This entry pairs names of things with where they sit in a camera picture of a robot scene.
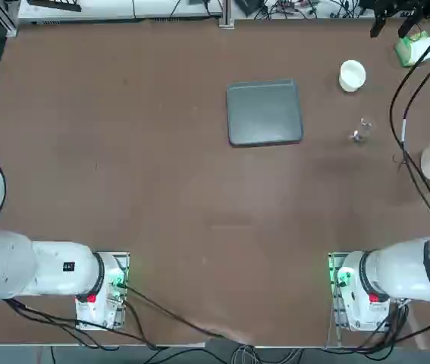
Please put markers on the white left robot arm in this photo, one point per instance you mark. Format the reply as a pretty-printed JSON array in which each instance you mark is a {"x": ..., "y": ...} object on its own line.
[{"x": 2, "y": 265}]

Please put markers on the clear glass measuring cup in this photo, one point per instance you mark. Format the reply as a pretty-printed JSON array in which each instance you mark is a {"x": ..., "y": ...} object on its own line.
[{"x": 361, "y": 132}]

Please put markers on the aluminium profile rail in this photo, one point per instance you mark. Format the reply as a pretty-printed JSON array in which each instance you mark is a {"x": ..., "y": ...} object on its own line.
[{"x": 226, "y": 13}]

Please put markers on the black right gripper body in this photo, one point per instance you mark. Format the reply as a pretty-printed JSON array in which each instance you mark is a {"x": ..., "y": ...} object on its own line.
[{"x": 404, "y": 4}]

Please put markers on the black slatted item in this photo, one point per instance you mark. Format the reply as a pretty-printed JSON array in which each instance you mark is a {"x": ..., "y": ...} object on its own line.
[{"x": 57, "y": 4}]

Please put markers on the dark grey square tray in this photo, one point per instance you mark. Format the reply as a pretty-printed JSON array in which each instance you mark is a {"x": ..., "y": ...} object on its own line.
[{"x": 264, "y": 112}]

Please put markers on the green tissue pack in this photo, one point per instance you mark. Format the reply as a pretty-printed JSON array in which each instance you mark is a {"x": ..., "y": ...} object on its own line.
[{"x": 412, "y": 49}]

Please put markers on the white bowl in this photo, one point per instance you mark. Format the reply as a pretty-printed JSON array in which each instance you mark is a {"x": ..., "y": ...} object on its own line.
[{"x": 352, "y": 77}]

